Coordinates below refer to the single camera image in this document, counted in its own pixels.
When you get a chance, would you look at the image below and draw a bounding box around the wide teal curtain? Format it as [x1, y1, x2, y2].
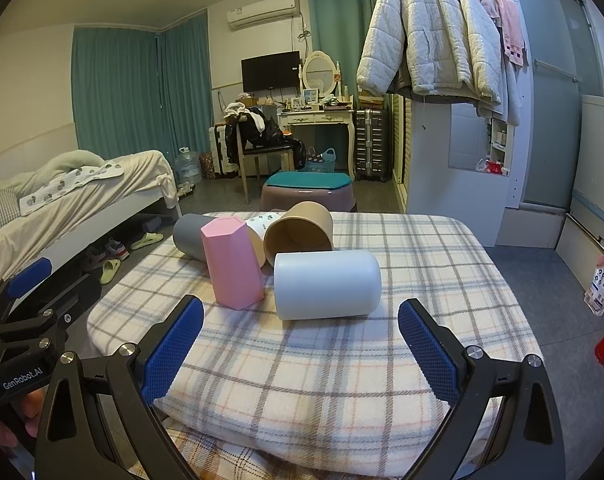
[71, 11, 211, 162]

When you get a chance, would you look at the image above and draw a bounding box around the pair of sneakers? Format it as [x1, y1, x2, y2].
[82, 239, 131, 272]

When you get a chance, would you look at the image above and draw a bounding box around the oval vanity mirror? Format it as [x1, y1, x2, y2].
[301, 50, 339, 99]

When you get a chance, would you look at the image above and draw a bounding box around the wooden chair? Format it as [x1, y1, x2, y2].
[234, 115, 299, 197]

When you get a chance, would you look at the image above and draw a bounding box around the white wardrobe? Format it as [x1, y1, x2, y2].
[389, 91, 516, 249]

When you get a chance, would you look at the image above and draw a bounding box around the white dressing table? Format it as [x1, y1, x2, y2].
[276, 108, 357, 179]

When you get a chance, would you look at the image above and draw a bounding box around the printed plastic packet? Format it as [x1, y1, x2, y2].
[584, 254, 604, 317]

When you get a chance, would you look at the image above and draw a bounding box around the narrow teal curtain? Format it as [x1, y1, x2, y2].
[306, 0, 381, 111]

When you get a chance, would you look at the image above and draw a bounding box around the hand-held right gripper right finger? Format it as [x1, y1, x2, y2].
[397, 298, 568, 480]

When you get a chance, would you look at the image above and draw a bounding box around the frosted glass door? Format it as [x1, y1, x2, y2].
[506, 0, 598, 212]

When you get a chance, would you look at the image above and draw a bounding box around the patterned cloth strip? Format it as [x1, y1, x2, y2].
[19, 162, 126, 214]

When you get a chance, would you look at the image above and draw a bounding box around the grey cup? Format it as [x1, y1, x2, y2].
[173, 213, 219, 263]

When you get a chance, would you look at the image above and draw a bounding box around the white bed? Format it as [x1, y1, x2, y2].
[0, 149, 183, 297]

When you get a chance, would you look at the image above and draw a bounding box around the white plastic cup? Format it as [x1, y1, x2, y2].
[273, 249, 383, 321]

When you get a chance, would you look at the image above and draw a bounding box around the white puffer jacket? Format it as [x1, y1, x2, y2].
[356, 0, 503, 106]

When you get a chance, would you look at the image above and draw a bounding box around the teal cushion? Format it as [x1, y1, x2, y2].
[265, 170, 352, 191]

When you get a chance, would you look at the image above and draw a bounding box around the dark ribbed suitcase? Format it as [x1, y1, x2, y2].
[354, 108, 391, 183]

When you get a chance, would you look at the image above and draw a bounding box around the brown paper cup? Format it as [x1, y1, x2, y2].
[263, 201, 335, 267]

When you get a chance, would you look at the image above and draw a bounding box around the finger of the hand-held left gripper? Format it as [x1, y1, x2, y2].
[0, 257, 53, 327]
[9, 274, 104, 357]

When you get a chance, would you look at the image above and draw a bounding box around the white leaf-print cup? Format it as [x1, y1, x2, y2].
[244, 212, 285, 269]

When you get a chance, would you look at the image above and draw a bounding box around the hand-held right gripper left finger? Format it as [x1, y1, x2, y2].
[34, 294, 205, 480]

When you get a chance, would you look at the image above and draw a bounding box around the purple plastic stool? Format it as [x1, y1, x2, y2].
[260, 180, 358, 214]

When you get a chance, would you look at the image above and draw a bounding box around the large water jug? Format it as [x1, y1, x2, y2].
[174, 147, 203, 186]

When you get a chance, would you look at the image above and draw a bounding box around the white appliance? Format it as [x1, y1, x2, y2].
[568, 93, 604, 252]

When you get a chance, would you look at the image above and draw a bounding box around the person's left hand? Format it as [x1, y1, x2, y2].
[0, 389, 46, 461]

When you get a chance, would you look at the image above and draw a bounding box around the black television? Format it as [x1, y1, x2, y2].
[240, 50, 302, 94]

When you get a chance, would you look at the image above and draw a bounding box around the pink towel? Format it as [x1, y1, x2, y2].
[496, 0, 527, 67]

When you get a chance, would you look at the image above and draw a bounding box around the pile of clothes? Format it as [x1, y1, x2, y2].
[224, 101, 289, 152]

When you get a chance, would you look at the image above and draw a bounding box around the teal plastic basket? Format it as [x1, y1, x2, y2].
[304, 147, 338, 174]

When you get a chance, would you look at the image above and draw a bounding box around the pink hexagonal cup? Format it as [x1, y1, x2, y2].
[200, 216, 267, 310]

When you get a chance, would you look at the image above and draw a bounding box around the white suitcase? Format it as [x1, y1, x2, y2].
[208, 125, 238, 178]

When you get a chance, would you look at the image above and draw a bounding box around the white air conditioner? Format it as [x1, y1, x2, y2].
[226, 0, 302, 30]

